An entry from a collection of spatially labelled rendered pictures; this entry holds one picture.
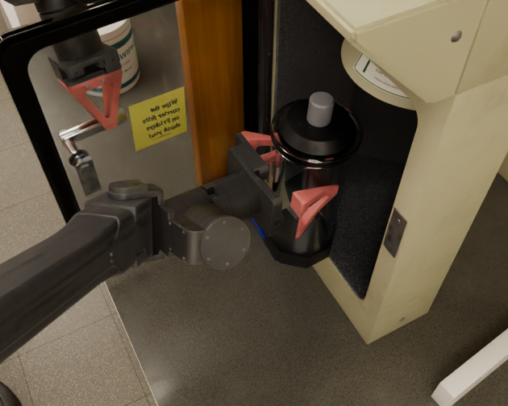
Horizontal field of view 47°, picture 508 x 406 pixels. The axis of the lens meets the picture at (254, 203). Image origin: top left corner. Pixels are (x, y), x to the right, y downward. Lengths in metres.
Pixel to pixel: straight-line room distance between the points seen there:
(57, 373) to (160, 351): 1.11
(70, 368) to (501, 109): 1.61
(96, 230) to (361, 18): 0.31
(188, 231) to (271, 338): 0.34
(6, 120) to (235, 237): 2.19
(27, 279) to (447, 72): 0.35
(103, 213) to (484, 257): 0.64
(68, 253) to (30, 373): 1.48
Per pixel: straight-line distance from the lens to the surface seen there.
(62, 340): 2.00
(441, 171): 0.58
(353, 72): 0.65
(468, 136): 0.57
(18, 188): 2.42
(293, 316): 0.89
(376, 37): 0.39
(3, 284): 0.46
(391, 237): 0.67
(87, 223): 0.58
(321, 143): 0.66
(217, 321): 0.88
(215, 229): 0.58
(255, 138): 0.72
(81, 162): 0.73
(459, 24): 0.45
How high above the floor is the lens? 1.73
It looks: 52 degrees down
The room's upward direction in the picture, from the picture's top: straight up
